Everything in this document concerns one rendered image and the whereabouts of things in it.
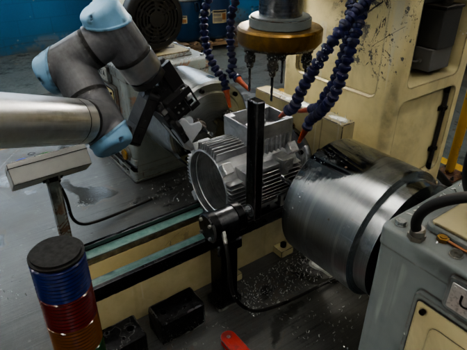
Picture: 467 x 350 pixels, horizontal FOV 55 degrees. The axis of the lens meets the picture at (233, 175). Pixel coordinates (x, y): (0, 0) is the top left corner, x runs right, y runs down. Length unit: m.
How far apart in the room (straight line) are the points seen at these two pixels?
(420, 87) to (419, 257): 0.56
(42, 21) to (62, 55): 5.66
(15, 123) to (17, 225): 0.75
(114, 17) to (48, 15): 5.70
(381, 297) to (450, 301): 0.13
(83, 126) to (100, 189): 0.73
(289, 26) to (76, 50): 0.40
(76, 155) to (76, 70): 0.29
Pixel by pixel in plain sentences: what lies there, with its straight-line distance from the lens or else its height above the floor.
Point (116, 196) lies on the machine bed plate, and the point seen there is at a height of 0.80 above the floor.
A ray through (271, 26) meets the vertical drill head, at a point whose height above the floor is 1.35.
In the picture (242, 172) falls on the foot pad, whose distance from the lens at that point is 0.93.
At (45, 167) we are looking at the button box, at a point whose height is 1.06.
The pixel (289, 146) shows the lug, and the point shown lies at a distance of 1.02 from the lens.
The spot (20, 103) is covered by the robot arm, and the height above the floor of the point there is 1.32.
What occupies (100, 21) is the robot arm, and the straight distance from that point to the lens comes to 0.82.
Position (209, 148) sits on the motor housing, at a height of 1.11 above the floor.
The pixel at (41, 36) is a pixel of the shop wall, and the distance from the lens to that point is 6.53.
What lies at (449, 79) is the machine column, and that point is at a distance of 1.23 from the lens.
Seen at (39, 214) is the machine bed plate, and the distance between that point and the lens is 1.39.
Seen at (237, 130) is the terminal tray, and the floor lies 1.13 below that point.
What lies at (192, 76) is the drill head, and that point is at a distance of 1.23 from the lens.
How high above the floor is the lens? 1.54
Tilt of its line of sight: 30 degrees down
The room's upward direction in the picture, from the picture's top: straight up
